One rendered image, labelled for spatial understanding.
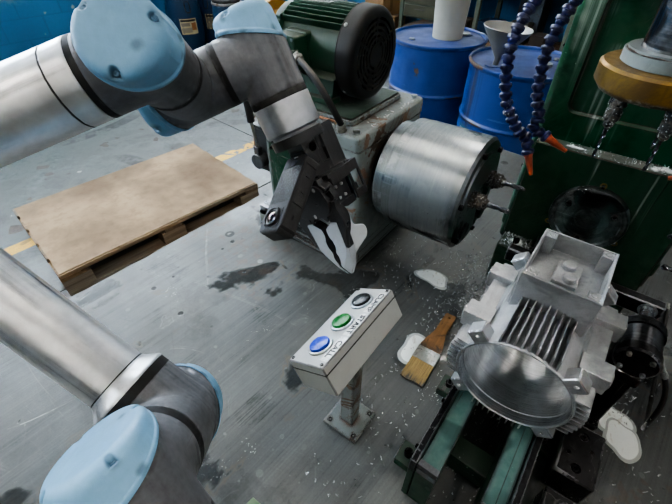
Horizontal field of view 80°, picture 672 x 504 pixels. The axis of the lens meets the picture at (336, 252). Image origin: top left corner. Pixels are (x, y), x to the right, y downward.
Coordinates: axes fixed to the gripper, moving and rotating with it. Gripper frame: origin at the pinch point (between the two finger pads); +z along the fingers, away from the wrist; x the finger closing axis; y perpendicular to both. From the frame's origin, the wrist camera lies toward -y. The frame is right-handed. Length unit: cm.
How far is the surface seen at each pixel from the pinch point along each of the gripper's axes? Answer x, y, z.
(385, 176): 12.1, 30.0, -2.9
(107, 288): 69, -16, -3
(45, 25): 477, 150, -202
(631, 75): -29.3, 38.8, -7.7
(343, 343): -3.9, -8.6, 6.1
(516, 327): -19.1, 7.2, 14.0
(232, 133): 270, 166, -24
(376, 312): -3.9, -1.2, 6.7
